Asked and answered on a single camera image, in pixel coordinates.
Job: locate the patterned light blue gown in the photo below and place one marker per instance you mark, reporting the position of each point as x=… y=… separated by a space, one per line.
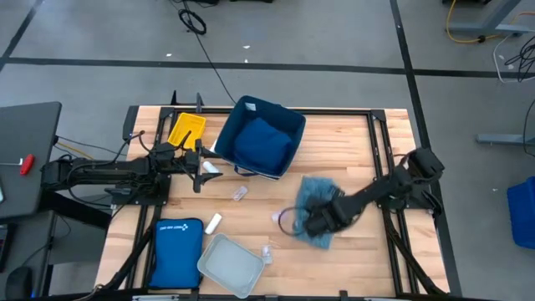
x=313 y=190

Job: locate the blue first aid pouch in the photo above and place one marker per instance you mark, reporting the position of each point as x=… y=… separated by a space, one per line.
x=175 y=255

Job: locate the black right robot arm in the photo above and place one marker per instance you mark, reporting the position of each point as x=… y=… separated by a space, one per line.
x=376 y=190

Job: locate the black computer mouse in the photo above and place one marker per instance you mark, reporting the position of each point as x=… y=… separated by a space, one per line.
x=18 y=282

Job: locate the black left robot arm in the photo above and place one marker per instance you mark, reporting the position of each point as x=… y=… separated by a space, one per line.
x=104 y=171

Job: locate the blue plastic tote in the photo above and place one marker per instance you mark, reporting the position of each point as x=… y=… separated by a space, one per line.
x=522 y=213

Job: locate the yellow plastic basket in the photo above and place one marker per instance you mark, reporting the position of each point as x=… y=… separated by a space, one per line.
x=186 y=129

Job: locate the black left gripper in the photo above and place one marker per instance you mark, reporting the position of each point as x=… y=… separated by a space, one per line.
x=190 y=161

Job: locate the grey table base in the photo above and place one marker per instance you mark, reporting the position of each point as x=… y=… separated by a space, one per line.
x=489 y=28

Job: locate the black metal table frame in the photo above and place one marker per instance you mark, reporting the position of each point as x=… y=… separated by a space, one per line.
x=342 y=112

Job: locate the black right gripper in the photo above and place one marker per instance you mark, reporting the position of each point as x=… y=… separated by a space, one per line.
x=328 y=217

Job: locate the grey plastic bin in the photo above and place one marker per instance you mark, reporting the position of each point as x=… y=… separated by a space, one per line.
x=230 y=265

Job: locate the grey table foot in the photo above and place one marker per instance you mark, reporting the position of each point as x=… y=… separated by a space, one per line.
x=501 y=139

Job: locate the dark blue cloth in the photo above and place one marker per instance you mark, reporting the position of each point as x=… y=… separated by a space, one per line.
x=261 y=146

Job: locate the white gauze roll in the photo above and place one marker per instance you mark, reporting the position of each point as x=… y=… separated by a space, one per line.
x=211 y=167
x=213 y=223

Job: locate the black desk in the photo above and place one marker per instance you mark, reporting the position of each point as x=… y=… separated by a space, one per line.
x=25 y=159

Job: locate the clear cup with coloured pills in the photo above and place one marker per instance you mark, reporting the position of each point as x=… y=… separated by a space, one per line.
x=240 y=192

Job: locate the blue fabric basket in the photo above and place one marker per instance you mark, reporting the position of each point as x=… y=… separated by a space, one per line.
x=230 y=125

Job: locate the silver aluminium extrusion bar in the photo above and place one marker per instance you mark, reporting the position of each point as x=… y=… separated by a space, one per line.
x=154 y=298
x=382 y=299

